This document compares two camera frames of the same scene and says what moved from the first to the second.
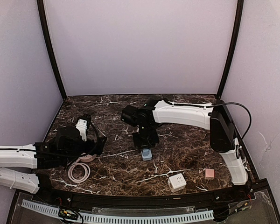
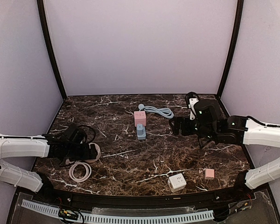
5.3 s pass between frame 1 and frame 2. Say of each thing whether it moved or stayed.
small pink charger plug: stayed
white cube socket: stayed
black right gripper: moved
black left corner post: stayed
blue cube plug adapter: moved
